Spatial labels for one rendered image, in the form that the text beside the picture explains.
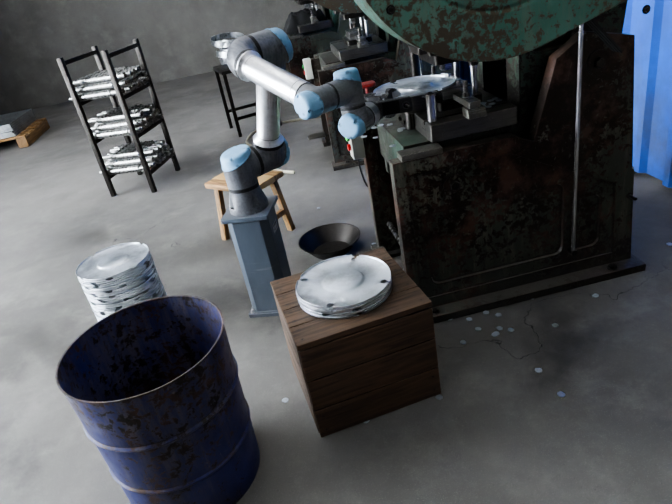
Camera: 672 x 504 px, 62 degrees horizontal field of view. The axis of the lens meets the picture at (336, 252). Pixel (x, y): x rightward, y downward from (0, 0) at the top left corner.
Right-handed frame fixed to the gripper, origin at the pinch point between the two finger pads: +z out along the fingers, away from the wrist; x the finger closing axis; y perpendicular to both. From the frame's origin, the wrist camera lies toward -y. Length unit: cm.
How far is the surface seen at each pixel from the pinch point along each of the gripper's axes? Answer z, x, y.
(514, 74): 18.1, -1.0, -33.4
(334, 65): 130, 11, 97
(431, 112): -2.7, 5.1, -11.4
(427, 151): -11.7, 15.2, -12.3
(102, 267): -56, 48, 110
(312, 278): -54, 42, 12
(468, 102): 1.1, 3.2, -22.7
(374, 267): -44, 41, -4
